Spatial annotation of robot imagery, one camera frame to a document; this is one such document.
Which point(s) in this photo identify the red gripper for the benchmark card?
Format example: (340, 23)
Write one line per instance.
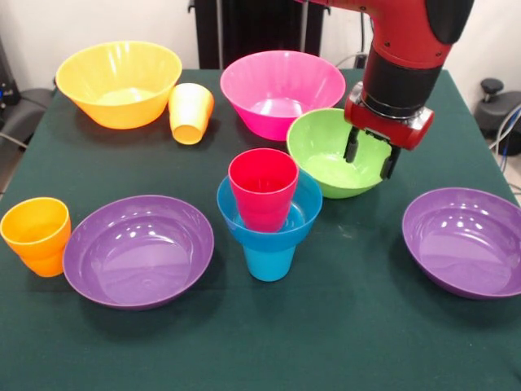
(386, 128)

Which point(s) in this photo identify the green plastic bowl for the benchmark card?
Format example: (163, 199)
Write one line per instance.
(321, 142)

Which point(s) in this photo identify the large pink plastic bowl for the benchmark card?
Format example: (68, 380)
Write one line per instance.
(277, 122)

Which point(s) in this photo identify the red plastic cup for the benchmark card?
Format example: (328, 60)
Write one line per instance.
(262, 212)

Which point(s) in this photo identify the small blue plastic bowl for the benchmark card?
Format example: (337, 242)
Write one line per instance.
(268, 240)

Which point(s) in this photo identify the shallow purple plastic bowl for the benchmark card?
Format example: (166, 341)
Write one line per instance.
(138, 269)
(468, 256)

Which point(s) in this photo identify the blue plastic cup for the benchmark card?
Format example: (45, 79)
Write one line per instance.
(268, 266)

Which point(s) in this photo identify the yellow orange plastic cup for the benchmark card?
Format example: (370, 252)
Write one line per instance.
(189, 118)

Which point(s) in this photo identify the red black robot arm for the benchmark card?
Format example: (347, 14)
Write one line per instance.
(407, 61)

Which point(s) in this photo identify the black power plug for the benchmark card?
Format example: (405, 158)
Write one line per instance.
(360, 61)

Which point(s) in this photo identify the black stand with knob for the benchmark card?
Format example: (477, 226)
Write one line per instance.
(496, 110)

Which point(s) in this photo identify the dark green tablecloth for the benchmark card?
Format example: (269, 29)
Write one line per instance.
(309, 346)

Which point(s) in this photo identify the large orange plastic bowl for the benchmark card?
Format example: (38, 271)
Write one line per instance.
(118, 112)

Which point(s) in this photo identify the black grey chair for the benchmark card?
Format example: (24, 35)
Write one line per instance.
(24, 114)

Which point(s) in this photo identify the black equipment box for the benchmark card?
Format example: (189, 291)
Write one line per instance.
(6, 81)

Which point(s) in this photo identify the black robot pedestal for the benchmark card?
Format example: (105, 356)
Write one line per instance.
(260, 28)

